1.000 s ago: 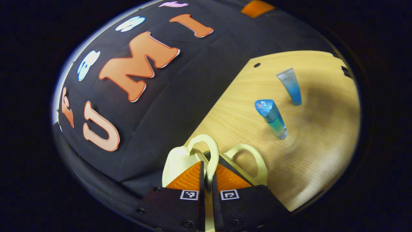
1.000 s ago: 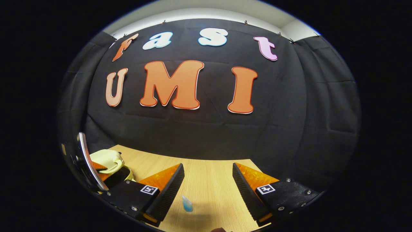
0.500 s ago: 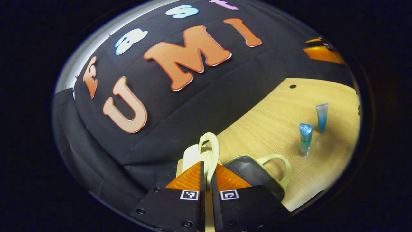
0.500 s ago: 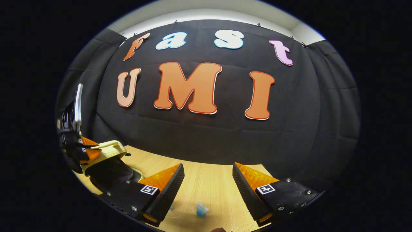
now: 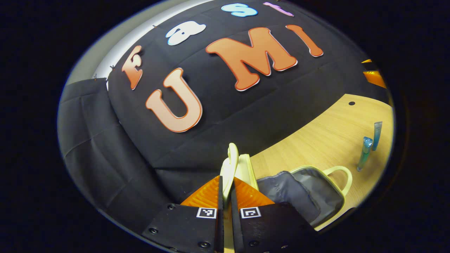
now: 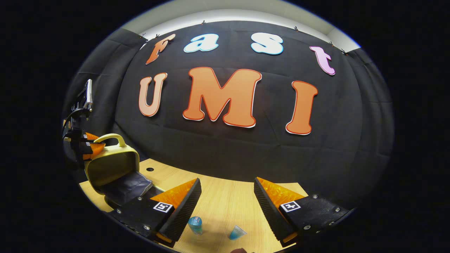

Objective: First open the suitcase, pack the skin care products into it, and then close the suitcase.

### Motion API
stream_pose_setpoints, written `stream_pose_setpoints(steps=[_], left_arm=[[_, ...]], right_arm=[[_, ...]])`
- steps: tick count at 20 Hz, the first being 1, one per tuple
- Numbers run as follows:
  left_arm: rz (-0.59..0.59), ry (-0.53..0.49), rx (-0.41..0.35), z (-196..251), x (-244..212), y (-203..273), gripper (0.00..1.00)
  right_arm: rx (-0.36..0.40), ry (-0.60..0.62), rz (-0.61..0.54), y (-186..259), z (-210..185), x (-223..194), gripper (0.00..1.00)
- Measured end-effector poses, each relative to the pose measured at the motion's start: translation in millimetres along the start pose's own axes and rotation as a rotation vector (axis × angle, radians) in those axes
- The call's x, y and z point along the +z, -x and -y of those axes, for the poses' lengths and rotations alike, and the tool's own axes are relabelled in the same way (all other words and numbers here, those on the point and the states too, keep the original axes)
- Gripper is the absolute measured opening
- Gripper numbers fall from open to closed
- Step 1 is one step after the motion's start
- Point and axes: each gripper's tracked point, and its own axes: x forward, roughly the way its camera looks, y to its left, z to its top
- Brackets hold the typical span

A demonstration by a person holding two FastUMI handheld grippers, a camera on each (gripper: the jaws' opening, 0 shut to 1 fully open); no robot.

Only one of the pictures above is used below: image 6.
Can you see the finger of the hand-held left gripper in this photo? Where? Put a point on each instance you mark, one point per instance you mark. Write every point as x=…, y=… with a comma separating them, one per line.
x=90, y=136
x=92, y=150

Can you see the blue skin care bottle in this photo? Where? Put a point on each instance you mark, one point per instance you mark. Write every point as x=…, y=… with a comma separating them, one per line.
x=195, y=225

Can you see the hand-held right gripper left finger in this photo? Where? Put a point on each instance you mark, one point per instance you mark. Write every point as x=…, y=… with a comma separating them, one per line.
x=184, y=207

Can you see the pale yellow suitcase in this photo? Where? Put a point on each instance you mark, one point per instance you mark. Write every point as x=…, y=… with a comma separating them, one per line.
x=112, y=165

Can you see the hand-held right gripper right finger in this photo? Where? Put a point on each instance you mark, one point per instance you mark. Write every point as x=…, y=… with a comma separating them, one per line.
x=269, y=207

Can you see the white and blue cream tube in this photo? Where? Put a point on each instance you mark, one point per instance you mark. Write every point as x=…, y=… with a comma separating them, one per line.
x=237, y=233

